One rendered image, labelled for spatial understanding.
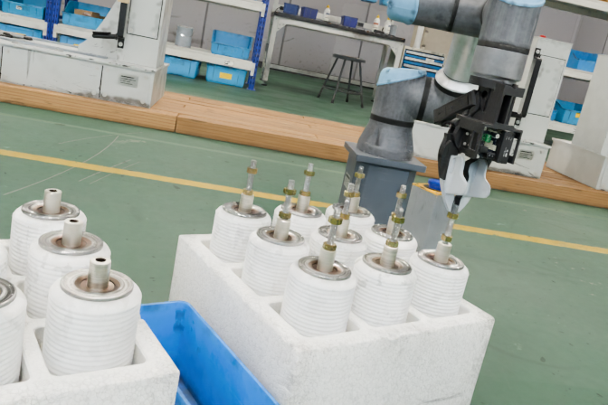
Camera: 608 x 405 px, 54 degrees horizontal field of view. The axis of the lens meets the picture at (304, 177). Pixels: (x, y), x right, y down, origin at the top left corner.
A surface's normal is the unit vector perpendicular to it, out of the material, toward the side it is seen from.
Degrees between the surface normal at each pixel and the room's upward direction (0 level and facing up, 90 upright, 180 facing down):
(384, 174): 90
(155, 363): 0
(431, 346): 90
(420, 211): 90
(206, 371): 88
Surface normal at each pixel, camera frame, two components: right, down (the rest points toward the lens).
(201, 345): -0.80, -0.06
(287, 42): 0.11, 0.25
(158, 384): 0.55, 0.30
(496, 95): -0.93, -0.11
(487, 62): -0.66, 0.04
